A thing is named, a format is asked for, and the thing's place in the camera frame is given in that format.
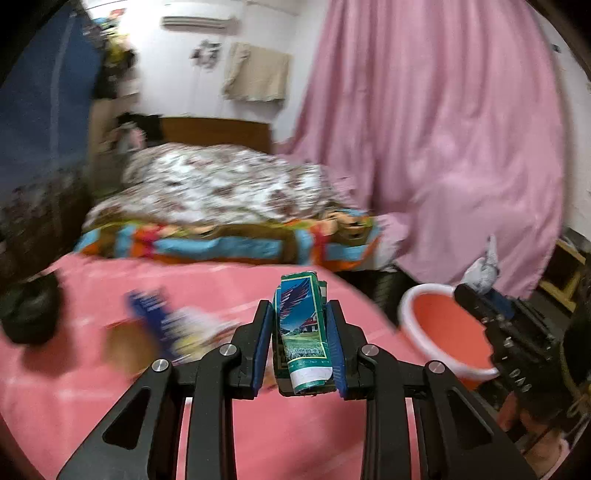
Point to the blue fabric wardrobe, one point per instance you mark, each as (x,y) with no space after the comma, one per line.
(49,62)

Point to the wall hook ornament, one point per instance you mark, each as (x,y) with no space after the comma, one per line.
(207,54)

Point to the floral white brown duvet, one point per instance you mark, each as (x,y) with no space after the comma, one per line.
(181,184)

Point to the pile of clothes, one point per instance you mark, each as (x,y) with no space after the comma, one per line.
(135,132)

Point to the items on wardrobe top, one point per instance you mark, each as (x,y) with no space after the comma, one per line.
(118,58)

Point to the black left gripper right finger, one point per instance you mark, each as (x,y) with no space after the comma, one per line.
(420,418)

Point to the wooden headboard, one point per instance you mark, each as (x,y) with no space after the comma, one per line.
(217,131)

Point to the colourful striped blanket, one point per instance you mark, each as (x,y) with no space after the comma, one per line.
(341,240)

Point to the beige hanging towel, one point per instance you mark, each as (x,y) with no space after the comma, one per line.
(256,74)

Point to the orange bucket with white rim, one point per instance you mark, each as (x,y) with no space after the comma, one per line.
(440,329)

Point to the white air conditioner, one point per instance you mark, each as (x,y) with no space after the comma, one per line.
(197,22)

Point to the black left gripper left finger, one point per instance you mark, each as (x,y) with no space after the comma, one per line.
(139,437)

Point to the brown peel scrap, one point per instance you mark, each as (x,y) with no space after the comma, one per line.
(129,347)

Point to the wooden shelf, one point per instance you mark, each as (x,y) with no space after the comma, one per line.
(563,275)

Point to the pink curtain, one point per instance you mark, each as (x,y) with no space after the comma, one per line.
(446,117)

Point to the black round object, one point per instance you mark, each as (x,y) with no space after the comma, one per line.
(30,310)

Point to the green printed carton wrapper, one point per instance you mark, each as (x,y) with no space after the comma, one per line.
(300,324)

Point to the pink checked bed sheet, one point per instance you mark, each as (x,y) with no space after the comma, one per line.
(54,395)

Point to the grey white paper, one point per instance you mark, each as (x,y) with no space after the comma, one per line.
(483,273)

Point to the blue snack wrapper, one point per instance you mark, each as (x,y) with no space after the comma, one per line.
(184,335)

